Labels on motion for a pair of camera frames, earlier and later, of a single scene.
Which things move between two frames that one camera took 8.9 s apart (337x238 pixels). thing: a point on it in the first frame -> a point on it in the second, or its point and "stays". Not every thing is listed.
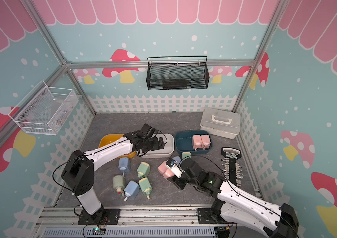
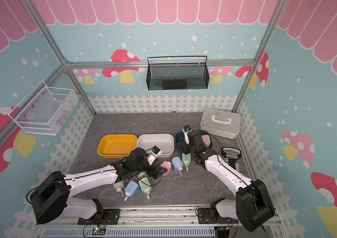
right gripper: x=176 y=182 -> x=185 y=147
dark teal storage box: x=183 y=141 stays
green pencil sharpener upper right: x=186 y=155 stays
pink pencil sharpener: x=205 y=141 stays
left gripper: x=156 y=144 -> x=156 y=175
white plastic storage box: x=167 y=152 stays
